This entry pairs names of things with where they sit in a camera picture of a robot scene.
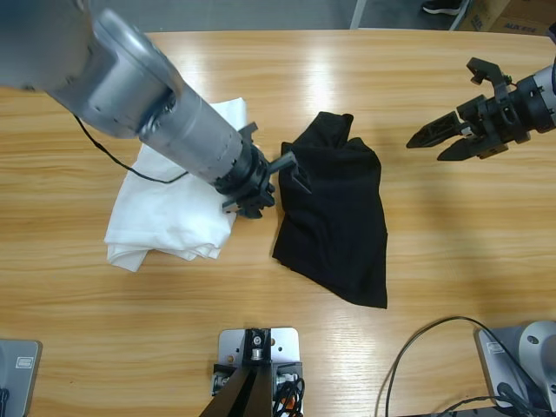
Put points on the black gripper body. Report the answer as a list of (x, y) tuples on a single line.
[(495, 126), (248, 182)]

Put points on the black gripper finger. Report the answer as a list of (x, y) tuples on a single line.
[(439, 132), (294, 169), (488, 74), (249, 132)]

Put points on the black Unitree polo shirt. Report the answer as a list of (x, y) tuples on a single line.
[(339, 217)]

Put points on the white Unitree T-shirt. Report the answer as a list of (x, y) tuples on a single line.
[(174, 208), (130, 258)]

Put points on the brown cardboard box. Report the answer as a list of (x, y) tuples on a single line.
[(512, 13)]

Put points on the black white shoe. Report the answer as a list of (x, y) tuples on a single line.
[(443, 7)]

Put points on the white metal post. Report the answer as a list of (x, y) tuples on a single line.
[(358, 13)]

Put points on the white block with dark post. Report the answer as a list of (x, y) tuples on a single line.
[(257, 373)]

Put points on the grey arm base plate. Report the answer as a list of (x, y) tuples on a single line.
[(17, 378), (517, 369)]

